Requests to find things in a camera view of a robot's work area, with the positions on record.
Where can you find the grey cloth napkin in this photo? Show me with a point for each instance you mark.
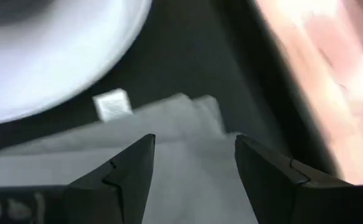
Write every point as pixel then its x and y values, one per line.
pixel 184 161

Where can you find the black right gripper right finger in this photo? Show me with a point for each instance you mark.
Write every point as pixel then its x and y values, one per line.
pixel 271 183

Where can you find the black plastic tray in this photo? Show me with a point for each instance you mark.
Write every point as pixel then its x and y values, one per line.
pixel 184 62

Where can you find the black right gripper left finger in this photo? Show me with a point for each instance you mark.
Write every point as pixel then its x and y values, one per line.
pixel 125 180

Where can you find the white round plate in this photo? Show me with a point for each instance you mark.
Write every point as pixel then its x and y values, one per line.
pixel 44 56

